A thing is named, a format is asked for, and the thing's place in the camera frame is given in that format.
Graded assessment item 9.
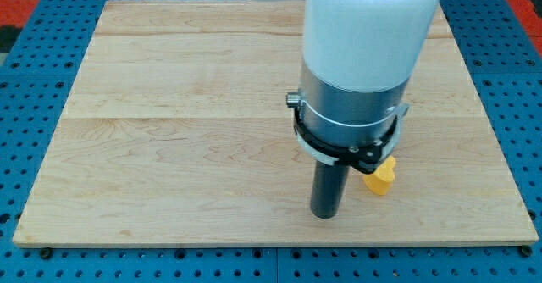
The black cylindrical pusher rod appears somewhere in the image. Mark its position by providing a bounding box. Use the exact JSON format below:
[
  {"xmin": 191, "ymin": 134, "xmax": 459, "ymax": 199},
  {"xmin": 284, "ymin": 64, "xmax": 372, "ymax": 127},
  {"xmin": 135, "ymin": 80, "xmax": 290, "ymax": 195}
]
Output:
[{"xmin": 310, "ymin": 161, "xmax": 349, "ymax": 219}]

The wooden board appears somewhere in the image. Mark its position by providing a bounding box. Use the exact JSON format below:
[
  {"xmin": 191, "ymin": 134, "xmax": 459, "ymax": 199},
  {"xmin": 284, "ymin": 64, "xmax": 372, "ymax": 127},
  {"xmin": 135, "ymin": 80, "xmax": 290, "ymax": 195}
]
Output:
[{"xmin": 13, "ymin": 1, "xmax": 539, "ymax": 248}]

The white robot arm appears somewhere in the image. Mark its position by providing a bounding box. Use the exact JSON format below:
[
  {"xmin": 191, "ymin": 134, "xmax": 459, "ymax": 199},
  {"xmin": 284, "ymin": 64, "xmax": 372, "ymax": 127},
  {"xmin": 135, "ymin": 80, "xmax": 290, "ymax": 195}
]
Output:
[{"xmin": 252, "ymin": 0, "xmax": 440, "ymax": 219}]

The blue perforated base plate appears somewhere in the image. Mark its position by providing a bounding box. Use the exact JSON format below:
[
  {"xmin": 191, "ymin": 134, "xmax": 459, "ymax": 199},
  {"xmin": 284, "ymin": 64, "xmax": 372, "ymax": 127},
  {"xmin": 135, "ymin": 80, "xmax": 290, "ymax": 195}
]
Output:
[{"xmin": 1, "ymin": 0, "xmax": 541, "ymax": 282}]

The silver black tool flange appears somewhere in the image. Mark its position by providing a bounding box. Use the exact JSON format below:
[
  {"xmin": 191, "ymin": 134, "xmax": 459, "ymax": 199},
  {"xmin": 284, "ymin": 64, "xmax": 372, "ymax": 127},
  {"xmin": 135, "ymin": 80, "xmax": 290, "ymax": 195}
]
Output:
[{"xmin": 286, "ymin": 64, "xmax": 409, "ymax": 174}]

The yellow heart block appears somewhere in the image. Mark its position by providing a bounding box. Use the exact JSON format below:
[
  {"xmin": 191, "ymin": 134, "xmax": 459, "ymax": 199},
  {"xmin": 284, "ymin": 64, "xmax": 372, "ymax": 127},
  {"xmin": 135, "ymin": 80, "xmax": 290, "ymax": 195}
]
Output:
[{"xmin": 362, "ymin": 156, "xmax": 396, "ymax": 196}]

